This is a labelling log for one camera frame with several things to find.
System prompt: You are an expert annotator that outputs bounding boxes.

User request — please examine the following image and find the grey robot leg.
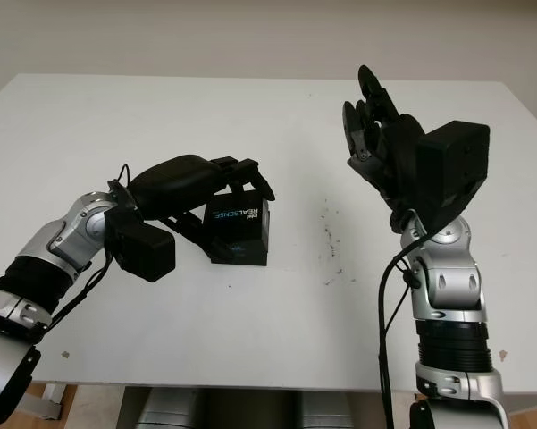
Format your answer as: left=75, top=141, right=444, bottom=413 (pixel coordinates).
left=300, top=387, right=359, bottom=429
left=135, top=387, right=194, bottom=429

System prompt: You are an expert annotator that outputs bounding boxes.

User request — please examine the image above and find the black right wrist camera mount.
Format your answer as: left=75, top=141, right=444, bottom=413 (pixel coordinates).
left=415, top=120, right=492, bottom=234

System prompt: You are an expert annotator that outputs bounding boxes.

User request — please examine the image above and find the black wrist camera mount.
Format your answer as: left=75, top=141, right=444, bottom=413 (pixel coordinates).
left=104, top=208, right=178, bottom=284
left=415, top=120, right=492, bottom=234

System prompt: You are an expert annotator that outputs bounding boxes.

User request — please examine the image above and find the black RealSense box lid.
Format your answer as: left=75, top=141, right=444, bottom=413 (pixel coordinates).
left=203, top=187, right=272, bottom=256

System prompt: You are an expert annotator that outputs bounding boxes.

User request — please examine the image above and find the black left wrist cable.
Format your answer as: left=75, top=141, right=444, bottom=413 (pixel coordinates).
left=41, top=164, right=133, bottom=332

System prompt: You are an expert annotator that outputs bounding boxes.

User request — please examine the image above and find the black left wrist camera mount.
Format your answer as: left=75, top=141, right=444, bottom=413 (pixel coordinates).
left=104, top=208, right=178, bottom=284

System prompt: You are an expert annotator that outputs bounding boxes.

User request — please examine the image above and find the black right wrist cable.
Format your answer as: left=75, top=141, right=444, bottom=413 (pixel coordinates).
left=376, top=231, right=431, bottom=429

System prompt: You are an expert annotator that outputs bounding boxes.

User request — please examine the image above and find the grey left robot leg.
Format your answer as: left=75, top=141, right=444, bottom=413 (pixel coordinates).
left=135, top=387, right=194, bottom=429

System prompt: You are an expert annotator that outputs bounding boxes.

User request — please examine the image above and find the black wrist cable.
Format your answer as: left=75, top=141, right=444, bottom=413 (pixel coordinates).
left=41, top=164, right=133, bottom=332
left=376, top=231, right=431, bottom=429

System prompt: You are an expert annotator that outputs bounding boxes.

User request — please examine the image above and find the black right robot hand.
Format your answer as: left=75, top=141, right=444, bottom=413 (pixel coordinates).
left=340, top=64, right=431, bottom=215

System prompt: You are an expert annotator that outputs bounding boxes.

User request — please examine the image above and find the grey right robot leg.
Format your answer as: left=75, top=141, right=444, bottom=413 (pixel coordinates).
left=300, top=387, right=359, bottom=429

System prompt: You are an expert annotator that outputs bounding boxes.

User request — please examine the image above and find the white table leg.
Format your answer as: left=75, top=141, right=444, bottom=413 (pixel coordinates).
left=25, top=383, right=64, bottom=422

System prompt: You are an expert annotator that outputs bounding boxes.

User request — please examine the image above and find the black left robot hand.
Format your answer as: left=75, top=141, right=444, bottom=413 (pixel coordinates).
left=129, top=153, right=277, bottom=265

